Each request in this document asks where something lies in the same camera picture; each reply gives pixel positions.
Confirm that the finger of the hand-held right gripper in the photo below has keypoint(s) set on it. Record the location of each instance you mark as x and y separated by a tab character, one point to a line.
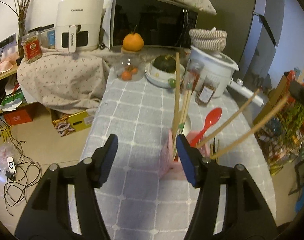
300	92

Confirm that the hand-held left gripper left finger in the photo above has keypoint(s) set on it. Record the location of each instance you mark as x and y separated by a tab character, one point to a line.
109	160

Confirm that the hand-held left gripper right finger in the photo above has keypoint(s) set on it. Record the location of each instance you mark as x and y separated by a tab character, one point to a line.
187	160

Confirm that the pink perforated utensil holder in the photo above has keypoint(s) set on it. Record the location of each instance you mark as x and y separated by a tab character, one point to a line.
167	160

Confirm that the white plastic spoon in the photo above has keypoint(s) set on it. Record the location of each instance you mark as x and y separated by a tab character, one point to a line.
188	123

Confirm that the red plastic spoon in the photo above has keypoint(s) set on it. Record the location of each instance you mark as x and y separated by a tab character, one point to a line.
213	117

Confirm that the bundle of bamboo chopsticks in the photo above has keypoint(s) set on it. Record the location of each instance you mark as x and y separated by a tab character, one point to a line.
177	92

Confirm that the red plastic bag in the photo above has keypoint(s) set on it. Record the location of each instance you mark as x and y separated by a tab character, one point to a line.
290	77

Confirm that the yellow printed cardboard box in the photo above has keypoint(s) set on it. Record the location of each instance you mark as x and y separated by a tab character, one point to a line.
74	122

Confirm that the labelled spice jar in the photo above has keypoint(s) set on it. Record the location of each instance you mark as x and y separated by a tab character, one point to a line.
207	92

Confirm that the small green fruit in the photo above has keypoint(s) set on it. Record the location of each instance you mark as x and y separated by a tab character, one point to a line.
171	81

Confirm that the black metal stand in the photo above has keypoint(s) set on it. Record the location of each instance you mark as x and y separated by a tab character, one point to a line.
300	175

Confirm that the tall spice jar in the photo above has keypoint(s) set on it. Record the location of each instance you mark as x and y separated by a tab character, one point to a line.
195	75

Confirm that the grey refrigerator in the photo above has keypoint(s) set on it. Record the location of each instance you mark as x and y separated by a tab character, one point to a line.
242	30

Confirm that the small orange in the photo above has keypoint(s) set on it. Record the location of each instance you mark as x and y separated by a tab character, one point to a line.
134	70
126	75

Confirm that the white bowl with green knob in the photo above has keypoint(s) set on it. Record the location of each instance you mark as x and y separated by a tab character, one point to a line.
157	78

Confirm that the white electric pot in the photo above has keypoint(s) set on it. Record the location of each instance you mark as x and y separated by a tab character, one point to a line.
217	62

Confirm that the floral cloth cover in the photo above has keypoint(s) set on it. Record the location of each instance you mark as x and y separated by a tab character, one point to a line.
62	80

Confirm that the small white device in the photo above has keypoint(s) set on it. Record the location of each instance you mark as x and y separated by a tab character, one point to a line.
11	165

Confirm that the green squash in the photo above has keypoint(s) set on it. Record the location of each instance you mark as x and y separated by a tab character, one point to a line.
164	63

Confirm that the glass jar with wooden lid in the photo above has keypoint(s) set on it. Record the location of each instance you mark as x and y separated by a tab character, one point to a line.
129	61

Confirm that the red box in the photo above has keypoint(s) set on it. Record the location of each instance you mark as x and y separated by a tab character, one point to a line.
18	117

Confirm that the large orange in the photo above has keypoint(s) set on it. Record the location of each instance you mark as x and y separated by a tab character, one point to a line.
133	42

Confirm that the wooden shelf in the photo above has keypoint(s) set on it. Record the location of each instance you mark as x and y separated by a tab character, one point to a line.
2	80

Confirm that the red label jar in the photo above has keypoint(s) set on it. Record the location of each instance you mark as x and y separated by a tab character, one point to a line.
32	50

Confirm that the clear containers with black lids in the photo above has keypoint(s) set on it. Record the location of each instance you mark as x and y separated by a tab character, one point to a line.
45	36

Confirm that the pink cloth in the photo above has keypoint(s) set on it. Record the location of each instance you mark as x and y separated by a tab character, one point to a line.
4	63

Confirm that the black microwave oven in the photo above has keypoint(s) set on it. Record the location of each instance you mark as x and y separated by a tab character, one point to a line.
154	17

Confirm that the white air fryer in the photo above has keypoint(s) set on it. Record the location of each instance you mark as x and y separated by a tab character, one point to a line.
77	12

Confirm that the black power strip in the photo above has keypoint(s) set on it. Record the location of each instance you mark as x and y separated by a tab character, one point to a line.
3	43

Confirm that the dried branches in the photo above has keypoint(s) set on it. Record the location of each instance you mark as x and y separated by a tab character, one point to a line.
23	5

